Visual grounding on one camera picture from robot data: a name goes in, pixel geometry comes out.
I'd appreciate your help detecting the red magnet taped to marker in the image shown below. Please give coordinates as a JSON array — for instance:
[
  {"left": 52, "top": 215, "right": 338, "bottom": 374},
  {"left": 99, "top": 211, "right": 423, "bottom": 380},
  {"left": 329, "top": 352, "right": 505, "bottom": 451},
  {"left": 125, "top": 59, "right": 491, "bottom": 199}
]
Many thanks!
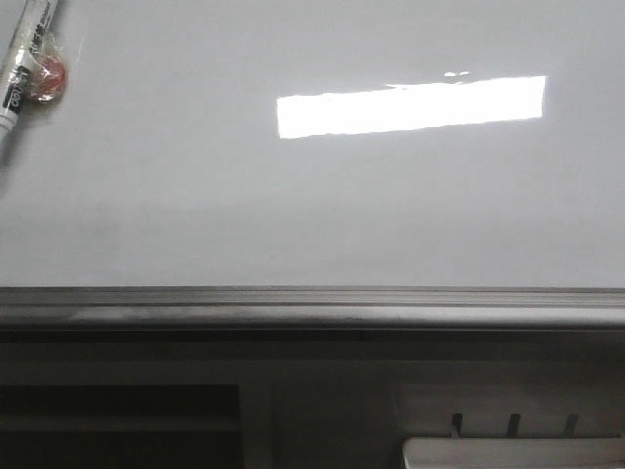
[{"left": 27, "top": 32, "right": 68, "bottom": 105}]

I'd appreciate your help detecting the white whiteboard with metal frame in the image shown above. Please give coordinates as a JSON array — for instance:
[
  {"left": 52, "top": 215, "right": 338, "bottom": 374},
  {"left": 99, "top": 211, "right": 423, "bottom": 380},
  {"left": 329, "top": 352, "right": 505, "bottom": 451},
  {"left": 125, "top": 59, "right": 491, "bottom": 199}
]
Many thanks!
[{"left": 1, "top": 1, "right": 624, "bottom": 330}]

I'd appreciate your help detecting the white whiteboard marker pen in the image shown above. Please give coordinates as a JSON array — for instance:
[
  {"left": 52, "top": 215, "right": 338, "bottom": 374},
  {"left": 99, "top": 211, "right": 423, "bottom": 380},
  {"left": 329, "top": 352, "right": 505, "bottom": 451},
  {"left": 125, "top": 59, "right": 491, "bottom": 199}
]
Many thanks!
[{"left": 1, "top": 0, "right": 58, "bottom": 143}]

